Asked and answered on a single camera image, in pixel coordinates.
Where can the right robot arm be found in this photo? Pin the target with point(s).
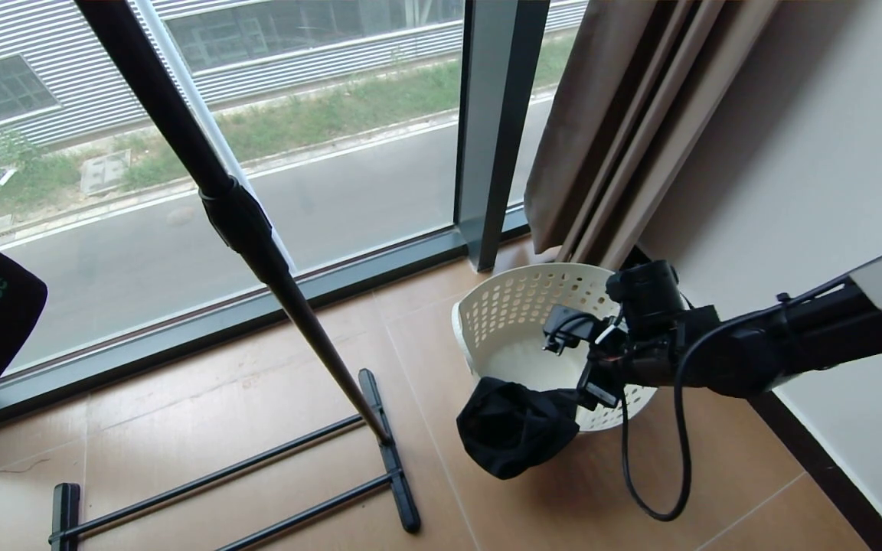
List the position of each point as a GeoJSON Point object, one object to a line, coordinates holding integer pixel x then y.
{"type": "Point", "coordinates": [793, 337]}

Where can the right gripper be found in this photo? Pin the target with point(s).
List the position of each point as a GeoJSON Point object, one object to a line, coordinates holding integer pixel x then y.
{"type": "Point", "coordinates": [625, 367]}

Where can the window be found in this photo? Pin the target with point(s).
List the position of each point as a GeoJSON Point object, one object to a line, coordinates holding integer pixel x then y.
{"type": "Point", "coordinates": [498, 115]}

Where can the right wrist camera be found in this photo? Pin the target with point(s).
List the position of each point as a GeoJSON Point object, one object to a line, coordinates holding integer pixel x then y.
{"type": "Point", "coordinates": [575, 325]}

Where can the white laundry basket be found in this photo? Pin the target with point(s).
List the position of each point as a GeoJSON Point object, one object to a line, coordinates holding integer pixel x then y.
{"type": "Point", "coordinates": [517, 321]}

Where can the black clothes rack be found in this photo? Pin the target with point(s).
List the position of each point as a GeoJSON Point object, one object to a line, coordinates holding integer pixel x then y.
{"type": "Point", "coordinates": [238, 218]}

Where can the black garment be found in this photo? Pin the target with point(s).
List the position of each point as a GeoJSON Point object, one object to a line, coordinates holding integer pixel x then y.
{"type": "Point", "coordinates": [514, 428]}

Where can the brown curtain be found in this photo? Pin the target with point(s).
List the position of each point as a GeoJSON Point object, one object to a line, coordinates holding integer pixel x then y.
{"type": "Point", "coordinates": [625, 115]}

